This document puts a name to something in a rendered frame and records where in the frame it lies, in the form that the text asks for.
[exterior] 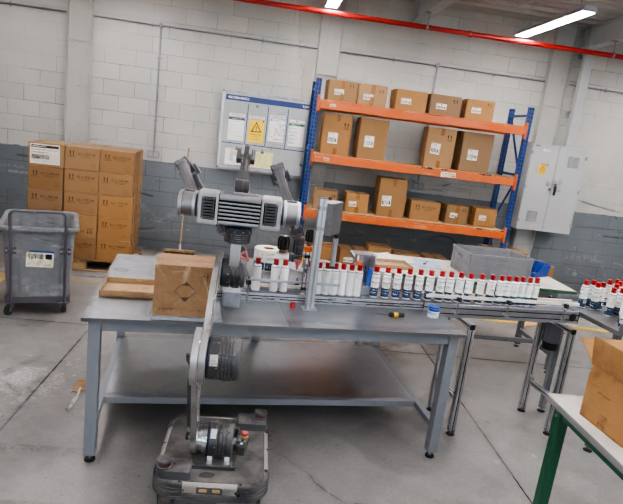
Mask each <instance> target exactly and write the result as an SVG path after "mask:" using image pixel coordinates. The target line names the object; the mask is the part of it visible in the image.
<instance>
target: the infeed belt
mask: <svg viewBox="0 0 623 504"><path fill-rule="evenodd" d="M249 292H254V293H271V294H288V295H299V294H300V291H295V290H287V292H286V293H281V292H278V289H277V292H270V291H269V289H261V288H260V289H259V291H252V290H251V288H249ZM315 296H322V297H339V298H356V299H373V300H390V301H408V302H423V301H422V300H420V301H415V300H413V299H412V298H411V297H410V300H403V299H402V297H399V299H398V300H395V299H392V298H391V296H388V299H383V298H380V296H377V298H370V297H369V295H360V297H353V296H352V297H347V296H337V295H336V296H331V295H321V294H320V295H315ZM423 303H424V302H423Z"/></svg>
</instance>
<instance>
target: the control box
mask: <svg viewBox="0 0 623 504"><path fill-rule="evenodd" d="M343 204H344V202H341V201H335V200H332V201H328V202H327V206H326V218H325V225H324V230H323V232H324V233H323V235H325V236H332V235H335V234H337V233H339V232H340V226H341V219H342V211H343Z"/></svg>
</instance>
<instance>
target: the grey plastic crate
mask: <svg viewBox="0 0 623 504"><path fill-rule="evenodd" d="M533 263H534V259H532V258H530V257H528V256H526V255H523V254H521V253H519V252H517V251H515V250H512V249H502V248H492V247H482V246H472V245H462V244H453V252H452V257H451V263H450V267H451V268H453V269H454V270H456V271H457V272H459V273H460V272H464V273H465V275H464V276H465V277H466V278H468V277H469V273H474V279H480V274H481V273H482V274H485V280H490V277H491V274H494V275H496V279H495V281H499V279H500V275H505V281H507V276H508V275H510V276H512V281H511V282H513V281H514V277H515V276H519V277H520V278H519V282H520V280H521V277H522V276H524V277H526V282H527V281H528V277H530V274H531V270H532V265H533ZM526 282H525V283H526Z"/></svg>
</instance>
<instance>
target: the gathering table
mask: <svg viewBox="0 0 623 504"><path fill-rule="evenodd" d="M557 299H568V300H572V302H571V303H578V299H579V295H572V294H558V296H557ZM569 307H572V308H574V309H576V310H578V311H579V312H580V315H579V316H580V317H582V318H584V319H586V320H588V321H590V322H591V323H593V324H595V325H597V326H599V327H601V328H603V329H605V330H607V331H609V332H611V333H613V336H612V339H616V340H622V336H623V324H620V327H619V328H617V326H618V325H616V323H617V320H618V317H614V316H612V317H606V316H604V311H605V307H602V310H601V311H597V310H596V311H591V310H589V309H588V308H586V307H585V308H584V309H583V308H578V307H577V306H569ZM563 333H564V330H562V333H561V338H560V342H559V347H558V350H557V351H551V353H550V358H549V362H548V366H547V370H546V374H545V379H544V383H543V387H544V388H545V389H546V390H548V391H550V387H551V383H552V379H553V374H554V370H555V366H556V362H557V358H558V354H559V349H560V345H561V341H562V337H563ZM546 404H547V400H546V399H545V396H544V395H543V394H541V396H540V400H539V404H538V406H539V407H540V408H537V411H539V412H542V413H544V412H545V410H543V408H546ZM584 445H585V446H586V447H583V450H584V451H586V452H588V453H592V450H591V449H590V448H589V447H588V446H587V445H586V444H585V443H584Z"/></svg>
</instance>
